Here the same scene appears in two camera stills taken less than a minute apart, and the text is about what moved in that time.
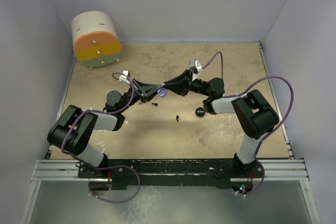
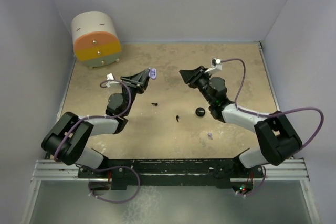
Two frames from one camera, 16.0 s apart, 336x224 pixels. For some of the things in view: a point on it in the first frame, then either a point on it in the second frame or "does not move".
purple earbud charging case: (162, 92) -> (152, 74)
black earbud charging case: (200, 112) does not move
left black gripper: (145, 91) -> (141, 78)
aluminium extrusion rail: (67, 170) does not move
